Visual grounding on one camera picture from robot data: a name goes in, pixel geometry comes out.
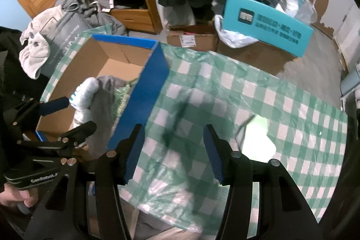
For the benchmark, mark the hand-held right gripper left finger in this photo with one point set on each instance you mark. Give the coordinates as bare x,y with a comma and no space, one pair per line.
132,155

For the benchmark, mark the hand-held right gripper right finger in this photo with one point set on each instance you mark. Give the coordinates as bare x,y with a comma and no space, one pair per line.
215,155

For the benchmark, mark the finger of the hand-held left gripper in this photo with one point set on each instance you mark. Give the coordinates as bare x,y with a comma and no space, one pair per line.
81,130
54,105

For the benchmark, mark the white and blue sock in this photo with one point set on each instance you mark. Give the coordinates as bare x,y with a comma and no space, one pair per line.
84,91

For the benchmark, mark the grey sock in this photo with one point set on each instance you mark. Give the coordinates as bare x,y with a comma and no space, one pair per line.
104,105

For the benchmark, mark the light green cloth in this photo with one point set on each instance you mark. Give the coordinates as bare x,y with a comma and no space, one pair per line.
258,138

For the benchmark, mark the green glitter cloth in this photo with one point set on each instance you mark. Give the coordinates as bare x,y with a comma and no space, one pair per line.
123,96

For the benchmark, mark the blue-edged cardboard box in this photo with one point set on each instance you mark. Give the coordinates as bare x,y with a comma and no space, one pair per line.
112,65

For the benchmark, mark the person's left hand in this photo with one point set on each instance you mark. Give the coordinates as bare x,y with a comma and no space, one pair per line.
14,195

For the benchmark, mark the person's dark clothing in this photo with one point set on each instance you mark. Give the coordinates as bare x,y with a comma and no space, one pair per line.
14,65

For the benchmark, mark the grey towel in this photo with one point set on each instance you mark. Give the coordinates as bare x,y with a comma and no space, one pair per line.
33,48

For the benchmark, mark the green checkered tablecloth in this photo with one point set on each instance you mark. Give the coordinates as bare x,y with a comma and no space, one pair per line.
225,93

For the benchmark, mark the grey printed bag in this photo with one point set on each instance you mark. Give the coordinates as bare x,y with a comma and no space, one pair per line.
67,32

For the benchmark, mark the large brown cardboard box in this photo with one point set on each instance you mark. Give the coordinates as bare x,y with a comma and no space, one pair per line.
253,57

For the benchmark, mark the grey hoodie pile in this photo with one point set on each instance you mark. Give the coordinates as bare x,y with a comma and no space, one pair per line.
84,3

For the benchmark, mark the labelled brown cardboard box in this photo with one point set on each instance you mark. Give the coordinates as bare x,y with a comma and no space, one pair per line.
202,41

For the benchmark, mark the crumpled white plastic bag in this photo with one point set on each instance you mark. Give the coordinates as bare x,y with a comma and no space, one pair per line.
233,37

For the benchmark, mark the teal box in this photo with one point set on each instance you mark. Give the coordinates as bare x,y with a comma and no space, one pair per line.
267,32

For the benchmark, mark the light grey garment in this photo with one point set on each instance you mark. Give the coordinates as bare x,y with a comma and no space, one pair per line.
177,15

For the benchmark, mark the light blue bin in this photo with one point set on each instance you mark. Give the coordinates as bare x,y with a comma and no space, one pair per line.
350,82

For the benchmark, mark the clear plastic bag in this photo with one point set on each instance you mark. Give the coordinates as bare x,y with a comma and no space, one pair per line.
305,8

